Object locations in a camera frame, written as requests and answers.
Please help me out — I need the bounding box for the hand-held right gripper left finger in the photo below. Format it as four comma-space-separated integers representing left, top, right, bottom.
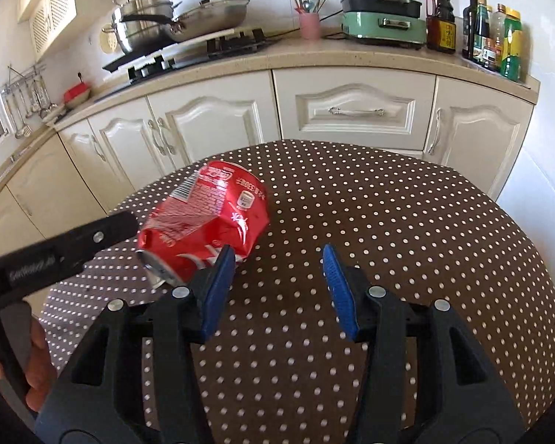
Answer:
34, 244, 236, 444

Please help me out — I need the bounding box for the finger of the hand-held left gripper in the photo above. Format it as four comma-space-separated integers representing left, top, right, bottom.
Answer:
69, 213, 140, 271

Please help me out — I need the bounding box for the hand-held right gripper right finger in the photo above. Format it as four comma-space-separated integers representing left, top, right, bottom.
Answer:
321, 244, 527, 444

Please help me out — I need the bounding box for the crushed red soda can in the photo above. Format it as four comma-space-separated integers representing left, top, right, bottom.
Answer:
135, 159, 270, 288

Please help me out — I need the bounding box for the person's left hand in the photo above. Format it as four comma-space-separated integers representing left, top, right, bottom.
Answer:
0, 320, 59, 413

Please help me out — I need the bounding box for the brown polka-dot tablecloth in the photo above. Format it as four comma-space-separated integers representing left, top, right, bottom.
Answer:
39, 139, 555, 444

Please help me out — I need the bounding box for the small red pot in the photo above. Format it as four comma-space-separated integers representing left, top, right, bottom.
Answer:
64, 81, 92, 105

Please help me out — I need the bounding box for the row of hanging kitchen utensils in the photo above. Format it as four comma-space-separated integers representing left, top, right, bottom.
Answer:
2, 62, 51, 139

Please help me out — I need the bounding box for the cream kitchen cabinet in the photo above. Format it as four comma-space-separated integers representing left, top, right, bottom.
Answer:
0, 62, 542, 287

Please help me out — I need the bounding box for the cream cabinet drawer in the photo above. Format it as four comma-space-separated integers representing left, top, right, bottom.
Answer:
273, 68, 438, 151

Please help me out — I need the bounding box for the black gas hob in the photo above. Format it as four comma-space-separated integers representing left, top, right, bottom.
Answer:
102, 28, 280, 85

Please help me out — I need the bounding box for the stainless steel steamer pot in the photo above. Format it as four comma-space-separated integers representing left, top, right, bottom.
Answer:
110, 0, 176, 54

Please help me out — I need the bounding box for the steel pan with glass lid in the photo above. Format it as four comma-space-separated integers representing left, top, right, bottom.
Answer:
120, 0, 251, 43

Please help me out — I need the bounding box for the pink utensil holder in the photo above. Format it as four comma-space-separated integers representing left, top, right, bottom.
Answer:
299, 11, 321, 41

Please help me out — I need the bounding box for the green electric cooker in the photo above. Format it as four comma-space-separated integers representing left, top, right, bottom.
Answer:
340, 0, 424, 51

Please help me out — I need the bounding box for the large soy sauce bottle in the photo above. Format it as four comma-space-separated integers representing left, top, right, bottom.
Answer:
425, 0, 457, 54

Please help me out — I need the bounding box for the bundle of chopsticks and spoons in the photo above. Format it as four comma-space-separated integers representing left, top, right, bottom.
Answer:
290, 0, 332, 16

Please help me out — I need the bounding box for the dark green glass bottle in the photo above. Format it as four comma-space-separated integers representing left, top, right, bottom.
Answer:
472, 0, 491, 64

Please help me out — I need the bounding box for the clear bottle with red label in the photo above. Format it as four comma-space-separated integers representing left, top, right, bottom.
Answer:
485, 4, 507, 72

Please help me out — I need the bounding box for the green and yellow bottle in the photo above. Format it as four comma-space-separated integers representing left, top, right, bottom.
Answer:
500, 9, 523, 80

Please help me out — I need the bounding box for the cream wall cabinet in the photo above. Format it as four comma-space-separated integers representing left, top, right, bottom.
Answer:
16, 0, 78, 54

